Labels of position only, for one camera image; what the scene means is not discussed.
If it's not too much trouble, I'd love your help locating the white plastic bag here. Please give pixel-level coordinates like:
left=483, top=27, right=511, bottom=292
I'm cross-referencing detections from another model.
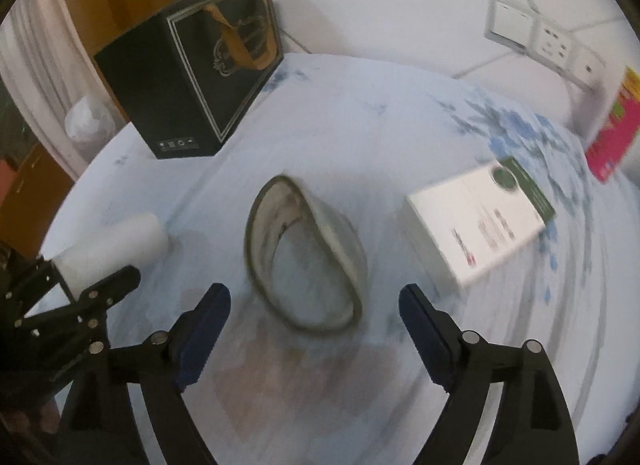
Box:
left=64, top=95, right=127, bottom=162

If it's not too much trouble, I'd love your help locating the clear tape roll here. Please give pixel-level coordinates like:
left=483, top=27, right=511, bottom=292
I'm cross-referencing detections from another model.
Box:
left=243, top=174, right=371, bottom=334

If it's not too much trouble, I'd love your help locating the white cylindrical tube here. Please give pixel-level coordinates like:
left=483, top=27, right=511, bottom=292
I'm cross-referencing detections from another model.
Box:
left=44, top=212, right=169, bottom=292

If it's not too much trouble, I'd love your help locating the white multi-hole wall socket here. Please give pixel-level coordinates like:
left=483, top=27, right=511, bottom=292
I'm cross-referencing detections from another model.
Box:
left=532, top=20, right=577, bottom=72

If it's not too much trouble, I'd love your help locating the black gift bag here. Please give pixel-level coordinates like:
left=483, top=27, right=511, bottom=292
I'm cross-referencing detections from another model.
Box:
left=93, top=0, right=286, bottom=160

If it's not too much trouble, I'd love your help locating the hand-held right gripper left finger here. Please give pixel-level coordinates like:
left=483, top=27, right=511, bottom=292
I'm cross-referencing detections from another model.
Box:
left=60, top=283, right=232, bottom=465

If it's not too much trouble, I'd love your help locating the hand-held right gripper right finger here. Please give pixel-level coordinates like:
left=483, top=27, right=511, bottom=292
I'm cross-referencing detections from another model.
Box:
left=398, top=283, right=581, bottom=465

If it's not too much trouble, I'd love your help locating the white single wall socket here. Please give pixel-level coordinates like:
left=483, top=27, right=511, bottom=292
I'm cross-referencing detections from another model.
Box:
left=570, top=42, right=609, bottom=89

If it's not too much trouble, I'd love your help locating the white box with green end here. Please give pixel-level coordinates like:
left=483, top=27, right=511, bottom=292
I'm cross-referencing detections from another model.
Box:
left=404, top=156, right=558, bottom=296

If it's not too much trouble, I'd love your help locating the white curtain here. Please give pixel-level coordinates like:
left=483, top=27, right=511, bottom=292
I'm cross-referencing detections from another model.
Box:
left=0, top=0, right=101, bottom=181

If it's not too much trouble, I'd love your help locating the pink cylindrical can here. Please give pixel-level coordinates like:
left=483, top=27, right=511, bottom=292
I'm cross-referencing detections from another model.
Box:
left=584, top=65, right=640, bottom=184

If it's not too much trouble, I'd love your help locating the white wall switch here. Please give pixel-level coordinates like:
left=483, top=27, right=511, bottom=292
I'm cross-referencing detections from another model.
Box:
left=483, top=0, right=542, bottom=49

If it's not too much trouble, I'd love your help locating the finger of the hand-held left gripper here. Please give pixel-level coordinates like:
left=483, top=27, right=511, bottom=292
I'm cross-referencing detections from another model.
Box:
left=14, top=265, right=142, bottom=332
left=0, top=240, right=76, bottom=317

